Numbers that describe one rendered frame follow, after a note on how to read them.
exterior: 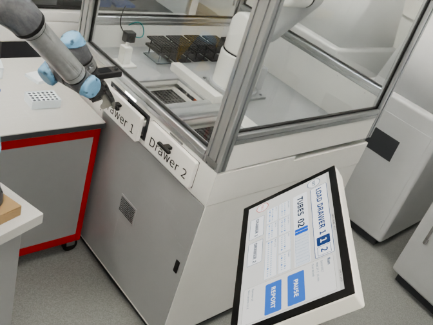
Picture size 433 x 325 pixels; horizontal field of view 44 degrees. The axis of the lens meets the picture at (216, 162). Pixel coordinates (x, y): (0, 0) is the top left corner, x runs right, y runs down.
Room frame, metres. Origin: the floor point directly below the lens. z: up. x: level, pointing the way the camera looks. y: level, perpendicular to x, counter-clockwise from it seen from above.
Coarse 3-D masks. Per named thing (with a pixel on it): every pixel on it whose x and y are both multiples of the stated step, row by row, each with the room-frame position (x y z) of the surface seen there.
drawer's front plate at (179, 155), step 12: (156, 132) 1.73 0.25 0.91; (144, 144) 1.76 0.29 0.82; (156, 144) 1.72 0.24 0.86; (156, 156) 1.71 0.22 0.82; (168, 156) 1.67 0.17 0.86; (180, 156) 1.63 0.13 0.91; (192, 156) 1.62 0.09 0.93; (168, 168) 1.66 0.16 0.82; (180, 168) 1.62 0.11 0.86; (192, 168) 1.58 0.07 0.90; (180, 180) 1.61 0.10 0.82; (192, 180) 1.58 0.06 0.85
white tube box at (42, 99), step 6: (42, 90) 1.95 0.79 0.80; (48, 90) 1.97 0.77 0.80; (24, 96) 1.90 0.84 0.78; (30, 96) 1.88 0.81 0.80; (36, 96) 1.90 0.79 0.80; (42, 96) 1.91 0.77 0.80; (48, 96) 1.93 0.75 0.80; (54, 96) 1.95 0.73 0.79; (30, 102) 1.85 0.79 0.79; (36, 102) 1.86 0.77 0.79; (42, 102) 1.87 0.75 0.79; (48, 102) 1.89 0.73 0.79; (54, 102) 1.91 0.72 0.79; (60, 102) 1.93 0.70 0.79; (36, 108) 1.86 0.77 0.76; (42, 108) 1.88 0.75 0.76
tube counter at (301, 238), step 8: (296, 224) 1.16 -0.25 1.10; (304, 224) 1.15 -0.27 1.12; (296, 232) 1.13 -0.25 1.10; (304, 232) 1.12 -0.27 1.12; (296, 240) 1.10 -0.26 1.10; (304, 240) 1.09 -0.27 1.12; (296, 248) 1.07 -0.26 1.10; (304, 248) 1.06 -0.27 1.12; (296, 256) 1.04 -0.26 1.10; (304, 256) 1.03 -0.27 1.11; (296, 264) 1.01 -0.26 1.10
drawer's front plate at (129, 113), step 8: (112, 88) 1.92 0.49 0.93; (120, 96) 1.88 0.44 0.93; (128, 104) 1.83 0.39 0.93; (112, 112) 1.88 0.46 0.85; (120, 112) 1.85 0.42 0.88; (128, 112) 1.82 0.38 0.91; (136, 112) 1.79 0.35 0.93; (120, 120) 1.84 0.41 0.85; (128, 120) 1.81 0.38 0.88; (136, 120) 1.78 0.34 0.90; (128, 128) 1.80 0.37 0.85; (136, 128) 1.77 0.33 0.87; (136, 136) 1.77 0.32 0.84
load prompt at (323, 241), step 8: (312, 192) 1.28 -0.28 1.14; (320, 192) 1.26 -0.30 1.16; (312, 200) 1.24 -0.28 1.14; (320, 200) 1.23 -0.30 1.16; (328, 200) 1.21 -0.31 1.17; (312, 208) 1.21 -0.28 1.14; (320, 208) 1.19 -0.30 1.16; (328, 208) 1.18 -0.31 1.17; (312, 216) 1.17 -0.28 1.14; (320, 216) 1.16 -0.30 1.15; (328, 216) 1.14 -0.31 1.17; (320, 224) 1.12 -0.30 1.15; (328, 224) 1.11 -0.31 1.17; (320, 232) 1.09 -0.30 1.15; (328, 232) 1.08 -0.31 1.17; (320, 240) 1.06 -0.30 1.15; (328, 240) 1.05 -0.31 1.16; (320, 248) 1.03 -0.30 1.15; (328, 248) 1.02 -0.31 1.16; (320, 256) 1.00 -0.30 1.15
